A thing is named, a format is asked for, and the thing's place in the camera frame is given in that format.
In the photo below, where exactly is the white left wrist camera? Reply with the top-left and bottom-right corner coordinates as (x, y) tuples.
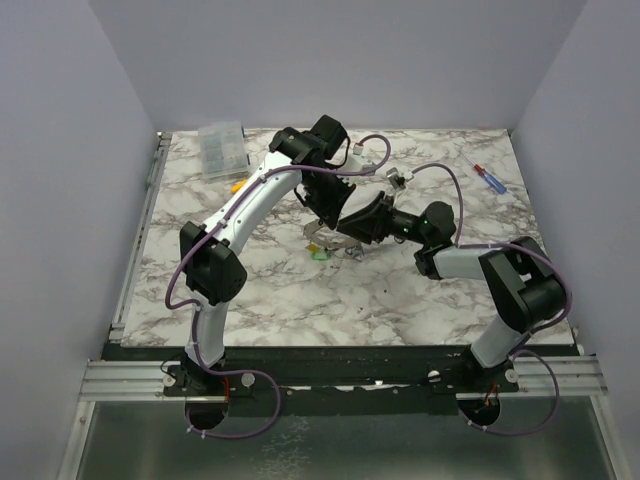
(343, 143), (376, 175)

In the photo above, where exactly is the red blue screwdriver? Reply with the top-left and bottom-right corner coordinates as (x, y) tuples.
(461, 152), (507, 195)

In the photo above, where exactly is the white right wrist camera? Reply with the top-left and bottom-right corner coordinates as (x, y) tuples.
(386, 167), (414, 195)

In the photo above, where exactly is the aluminium extrusion frame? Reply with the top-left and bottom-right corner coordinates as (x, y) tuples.
(54, 130), (174, 480)

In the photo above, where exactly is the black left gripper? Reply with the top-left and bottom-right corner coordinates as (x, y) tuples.
(302, 167), (356, 230)

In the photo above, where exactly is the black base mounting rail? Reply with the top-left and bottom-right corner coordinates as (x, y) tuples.
(102, 343), (518, 417)

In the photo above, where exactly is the green key tag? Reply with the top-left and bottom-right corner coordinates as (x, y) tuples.
(311, 251), (331, 261)

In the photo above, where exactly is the clear plastic parts box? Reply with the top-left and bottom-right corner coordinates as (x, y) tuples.
(198, 121), (250, 180)

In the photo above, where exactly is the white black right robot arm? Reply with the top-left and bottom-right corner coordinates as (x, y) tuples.
(337, 193), (572, 391)

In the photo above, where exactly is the yellow black screwdriver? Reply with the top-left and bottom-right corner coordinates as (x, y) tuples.
(231, 180), (247, 194)

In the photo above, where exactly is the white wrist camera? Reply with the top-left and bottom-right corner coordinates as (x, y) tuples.
(386, 167), (414, 195)
(343, 143), (376, 175)

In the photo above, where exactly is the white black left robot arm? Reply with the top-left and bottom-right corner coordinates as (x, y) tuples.
(179, 115), (355, 395)

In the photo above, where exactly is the blue key tag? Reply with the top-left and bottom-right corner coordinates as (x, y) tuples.
(345, 245), (364, 261)

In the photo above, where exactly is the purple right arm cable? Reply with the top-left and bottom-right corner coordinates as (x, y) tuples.
(404, 163), (574, 437)

